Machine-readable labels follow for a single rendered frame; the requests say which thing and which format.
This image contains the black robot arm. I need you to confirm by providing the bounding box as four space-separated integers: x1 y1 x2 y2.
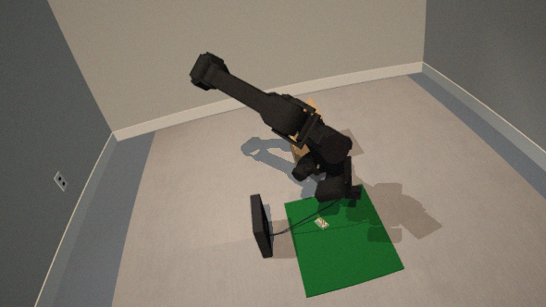
189 52 350 182

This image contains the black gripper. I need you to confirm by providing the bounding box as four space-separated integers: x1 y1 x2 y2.
310 151 352 203

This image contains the green circuit board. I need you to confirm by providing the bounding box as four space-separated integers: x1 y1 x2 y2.
284 184 404 298

